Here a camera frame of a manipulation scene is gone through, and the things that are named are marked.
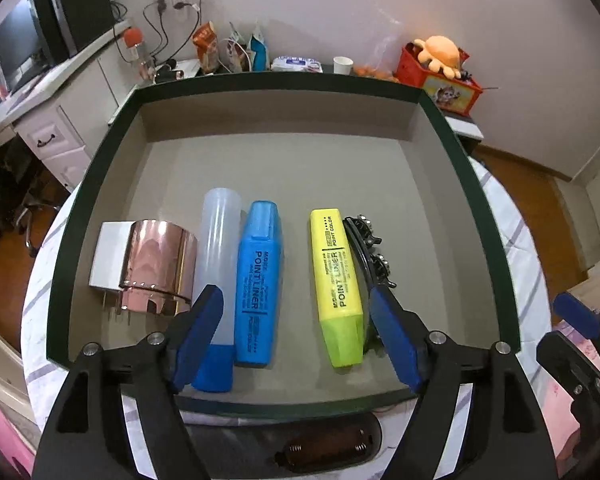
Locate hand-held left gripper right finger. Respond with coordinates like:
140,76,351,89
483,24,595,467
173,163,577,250
369,285,561,480

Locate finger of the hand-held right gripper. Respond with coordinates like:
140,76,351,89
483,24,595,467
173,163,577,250
552,292,600,357
536,332,600,441

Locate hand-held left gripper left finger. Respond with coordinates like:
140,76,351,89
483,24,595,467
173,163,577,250
32,284,225,480

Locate black hair clip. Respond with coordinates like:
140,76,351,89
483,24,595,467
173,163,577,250
342,215,397,351

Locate yellow highlighter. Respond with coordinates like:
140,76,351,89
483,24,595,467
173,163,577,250
309,208,366,369

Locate blue highlighter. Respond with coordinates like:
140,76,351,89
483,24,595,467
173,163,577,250
234,200,284,368

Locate rose gold cylinder jar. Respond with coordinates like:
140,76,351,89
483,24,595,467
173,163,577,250
116,219,200,317

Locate translucent tube with blue cap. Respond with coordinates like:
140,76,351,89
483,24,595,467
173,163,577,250
191,187,243,393

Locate pink box with green rim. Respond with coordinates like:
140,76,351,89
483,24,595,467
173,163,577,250
46,71,523,423

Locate white plug charger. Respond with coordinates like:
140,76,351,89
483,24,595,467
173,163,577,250
89,221,133,311

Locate white side table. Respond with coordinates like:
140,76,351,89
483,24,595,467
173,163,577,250
445,112,485,153

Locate pink cloth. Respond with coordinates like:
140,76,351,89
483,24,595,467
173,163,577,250
0,385,33,480

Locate black office chair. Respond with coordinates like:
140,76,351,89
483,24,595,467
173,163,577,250
0,150,46,258

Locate red printed storage box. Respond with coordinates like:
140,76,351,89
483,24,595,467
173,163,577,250
396,42,483,113

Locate white desk with drawers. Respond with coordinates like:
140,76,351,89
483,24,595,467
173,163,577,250
0,17,133,193

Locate white nightstand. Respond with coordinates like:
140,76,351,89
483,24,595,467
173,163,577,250
107,57,206,126

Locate bag of oranges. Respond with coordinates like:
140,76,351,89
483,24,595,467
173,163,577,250
355,35,406,83

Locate orange plush toy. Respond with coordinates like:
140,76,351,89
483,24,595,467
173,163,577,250
412,35,468,78

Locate clear bottle with red cap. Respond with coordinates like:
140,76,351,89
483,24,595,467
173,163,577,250
121,27,156,81

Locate orange snack bag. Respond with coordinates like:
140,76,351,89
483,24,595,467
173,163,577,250
192,21,222,73

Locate wet wipes pack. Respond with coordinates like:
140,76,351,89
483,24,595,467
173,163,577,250
271,56,324,73

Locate black computer monitor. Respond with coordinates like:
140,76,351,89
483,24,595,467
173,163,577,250
0,0,43,93

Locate black speaker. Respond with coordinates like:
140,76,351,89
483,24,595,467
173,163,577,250
30,0,117,63

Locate white bed frame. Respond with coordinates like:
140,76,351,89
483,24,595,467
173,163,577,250
0,315,31,411

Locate black power cables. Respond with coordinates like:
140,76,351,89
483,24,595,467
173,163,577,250
144,2,201,68

